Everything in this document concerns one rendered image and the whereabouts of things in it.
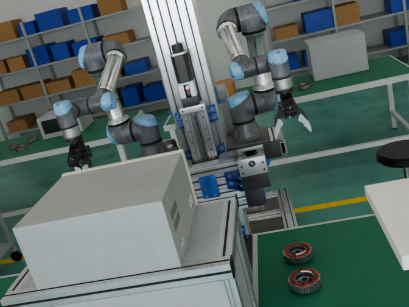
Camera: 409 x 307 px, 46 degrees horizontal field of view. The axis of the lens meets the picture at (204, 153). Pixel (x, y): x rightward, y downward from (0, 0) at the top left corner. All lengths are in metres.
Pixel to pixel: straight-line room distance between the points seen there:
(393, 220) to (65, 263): 0.86
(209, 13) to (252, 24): 5.98
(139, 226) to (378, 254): 0.96
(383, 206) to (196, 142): 1.49
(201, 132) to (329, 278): 1.13
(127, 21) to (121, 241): 7.33
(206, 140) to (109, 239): 1.33
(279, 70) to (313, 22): 5.87
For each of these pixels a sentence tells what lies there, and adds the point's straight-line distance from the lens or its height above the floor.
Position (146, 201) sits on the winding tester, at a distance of 1.28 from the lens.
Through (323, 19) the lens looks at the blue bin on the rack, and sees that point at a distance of 7.77.
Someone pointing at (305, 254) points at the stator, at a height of 0.78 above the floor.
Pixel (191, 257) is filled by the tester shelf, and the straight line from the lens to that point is 1.37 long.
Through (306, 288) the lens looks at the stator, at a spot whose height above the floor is 0.77.
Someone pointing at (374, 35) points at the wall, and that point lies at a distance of 8.51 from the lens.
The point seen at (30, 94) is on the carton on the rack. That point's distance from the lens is 8.74.
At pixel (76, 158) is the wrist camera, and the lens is 2.02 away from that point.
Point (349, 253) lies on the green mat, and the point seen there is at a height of 0.75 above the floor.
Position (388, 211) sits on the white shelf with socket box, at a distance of 1.23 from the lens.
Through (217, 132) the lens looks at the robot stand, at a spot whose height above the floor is 1.05.
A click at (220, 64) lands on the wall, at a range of 8.36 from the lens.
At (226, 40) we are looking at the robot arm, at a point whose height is 1.56.
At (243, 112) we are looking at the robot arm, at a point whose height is 1.18.
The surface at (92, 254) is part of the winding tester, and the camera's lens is 1.38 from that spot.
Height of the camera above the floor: 1.79
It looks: 18 degrees down
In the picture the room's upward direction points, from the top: 15 degrees counter-clockwise
